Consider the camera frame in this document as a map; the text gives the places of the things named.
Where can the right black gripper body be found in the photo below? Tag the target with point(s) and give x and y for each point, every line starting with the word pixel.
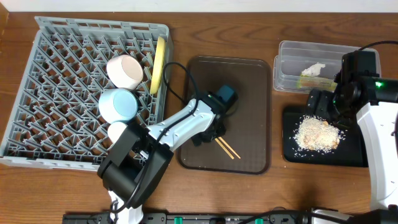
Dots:
pixel 327 106

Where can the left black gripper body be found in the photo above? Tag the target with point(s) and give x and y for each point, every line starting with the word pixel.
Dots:
pixel 212 132

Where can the green snack wrapper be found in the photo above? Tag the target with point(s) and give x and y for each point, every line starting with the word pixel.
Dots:
pixel 307 83

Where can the wooden chopstick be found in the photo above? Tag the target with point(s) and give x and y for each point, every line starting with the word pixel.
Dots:
pixel 229 148
pixel 224 148

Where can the white tissue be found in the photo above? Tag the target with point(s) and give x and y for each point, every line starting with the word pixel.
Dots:
pixel 314 70

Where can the pile of rice waste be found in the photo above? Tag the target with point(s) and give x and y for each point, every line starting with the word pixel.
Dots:
pixel 317 134

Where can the yellow plate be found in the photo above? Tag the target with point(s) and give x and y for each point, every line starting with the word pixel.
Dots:
pixel 158 65

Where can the light blue bowl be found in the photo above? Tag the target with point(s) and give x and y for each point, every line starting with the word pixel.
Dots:
pixel 117 105

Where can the small white cup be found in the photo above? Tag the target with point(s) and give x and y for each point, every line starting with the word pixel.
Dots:
pixel 115 130

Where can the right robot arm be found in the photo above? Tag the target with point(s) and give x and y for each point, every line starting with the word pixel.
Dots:
pixel 372 102

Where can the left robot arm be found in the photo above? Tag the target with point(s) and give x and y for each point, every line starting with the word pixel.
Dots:
pixel 140 156

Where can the black waste tray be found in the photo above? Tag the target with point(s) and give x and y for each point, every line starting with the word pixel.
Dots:
pixel 350 151

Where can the brown serving tray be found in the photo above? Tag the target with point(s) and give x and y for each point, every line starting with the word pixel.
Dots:
pixel 248 128

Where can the clear plastic bin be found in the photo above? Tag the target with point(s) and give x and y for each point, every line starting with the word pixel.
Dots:
pixel 295 56

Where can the grey plastic dish rack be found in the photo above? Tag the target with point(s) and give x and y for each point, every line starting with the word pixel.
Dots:
pixel 55 122

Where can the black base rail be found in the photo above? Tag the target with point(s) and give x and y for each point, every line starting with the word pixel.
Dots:
pixel 162 218

